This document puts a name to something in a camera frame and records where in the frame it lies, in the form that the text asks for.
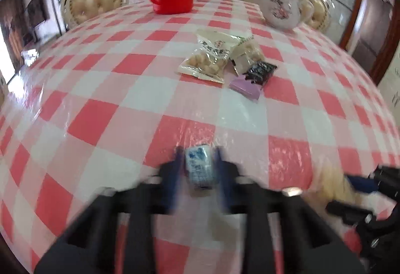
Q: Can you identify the cream yellow snack packet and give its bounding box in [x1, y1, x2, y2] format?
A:
[308, 165, 376, 221]

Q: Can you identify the black snack packet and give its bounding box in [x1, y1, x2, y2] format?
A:
[244, 61, 278, 88]

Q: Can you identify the small clear biscuit packet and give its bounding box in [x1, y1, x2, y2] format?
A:
[230, 36, 266, 75]

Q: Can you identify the purple snack packet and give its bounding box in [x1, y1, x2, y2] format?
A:
[229, 74, 262, 103]

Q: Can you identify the white floral ceramic teapot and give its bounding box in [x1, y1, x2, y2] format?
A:
[258, 0, 308, 28]

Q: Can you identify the dark tall cabinet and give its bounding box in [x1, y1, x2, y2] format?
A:
[350, 0, 398, 85]

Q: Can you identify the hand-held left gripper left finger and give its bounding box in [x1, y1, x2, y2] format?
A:
[34, 146, 186, 274]

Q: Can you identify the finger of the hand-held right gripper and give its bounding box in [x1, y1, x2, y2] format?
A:
[344, 164, 400, 200]
[325, 200, 377, 226]

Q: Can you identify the red white checked tablecloth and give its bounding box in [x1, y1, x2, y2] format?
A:
[0, 0, 400, 274]

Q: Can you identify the white blue-print snack packet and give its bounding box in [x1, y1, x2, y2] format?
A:
[184, 144, 216, 191]

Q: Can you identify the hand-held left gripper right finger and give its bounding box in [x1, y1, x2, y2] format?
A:
[213, 146, 366, 274]

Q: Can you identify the large clear round biscuit packet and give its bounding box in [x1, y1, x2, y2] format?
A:
[179, 29, 234, 84]

